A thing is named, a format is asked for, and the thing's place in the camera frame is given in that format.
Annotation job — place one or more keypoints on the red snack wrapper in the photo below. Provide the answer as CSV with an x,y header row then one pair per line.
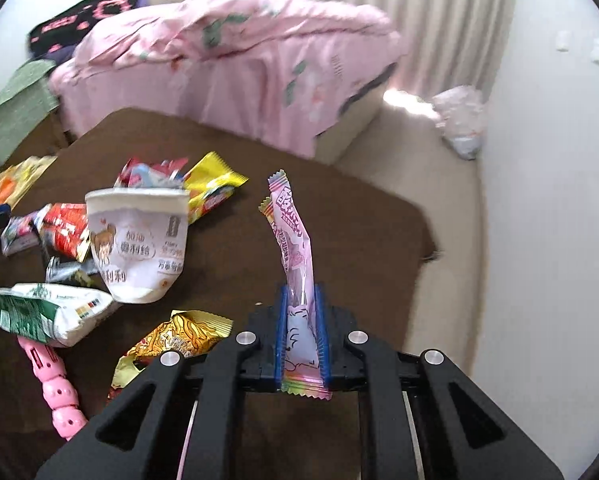
x,y
64,228

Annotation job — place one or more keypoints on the yellow chip wrapper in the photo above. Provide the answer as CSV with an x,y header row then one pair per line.
x,y
209,183

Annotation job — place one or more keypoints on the nightstand with green cloth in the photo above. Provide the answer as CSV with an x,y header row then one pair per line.
x,y
29,120

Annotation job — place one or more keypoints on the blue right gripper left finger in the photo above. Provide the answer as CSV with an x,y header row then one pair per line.
x,y
281,309

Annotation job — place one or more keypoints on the pink yellow candy wrapper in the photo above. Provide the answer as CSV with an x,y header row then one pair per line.
x,y
302,370

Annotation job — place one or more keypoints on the silver small wrapper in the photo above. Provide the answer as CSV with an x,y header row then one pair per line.
x,y
73,273

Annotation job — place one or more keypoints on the pink floral bed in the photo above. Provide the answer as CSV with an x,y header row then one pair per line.
x,y
276,71

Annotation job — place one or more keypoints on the gold noodle snack wrapper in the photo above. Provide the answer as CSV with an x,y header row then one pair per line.
x,y
191,333

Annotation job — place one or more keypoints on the yellow trash bag bin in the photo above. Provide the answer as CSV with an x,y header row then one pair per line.
x,y
17,180

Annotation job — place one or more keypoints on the white wall switch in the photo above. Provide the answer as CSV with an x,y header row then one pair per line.
x,y
563,41

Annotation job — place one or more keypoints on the white plastic bag on floor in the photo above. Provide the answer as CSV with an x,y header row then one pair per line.
x,y
461,116

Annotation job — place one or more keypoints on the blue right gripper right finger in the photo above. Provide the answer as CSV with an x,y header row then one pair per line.
x,y
322,336

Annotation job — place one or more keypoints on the pink cartoon snack wrapper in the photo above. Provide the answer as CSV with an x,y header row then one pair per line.
x,y
21,234

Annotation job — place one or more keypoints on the light blue wrapper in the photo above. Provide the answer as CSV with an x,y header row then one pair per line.
x,y
165,174

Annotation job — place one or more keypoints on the pink caterpillar toy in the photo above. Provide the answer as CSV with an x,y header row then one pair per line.
x,y
57,391

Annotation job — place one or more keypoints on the black pink kitty blanket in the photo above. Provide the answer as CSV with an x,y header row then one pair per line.
x,y
57,38

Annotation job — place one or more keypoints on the green white snack bag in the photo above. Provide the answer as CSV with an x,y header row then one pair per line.
x,y
54,314

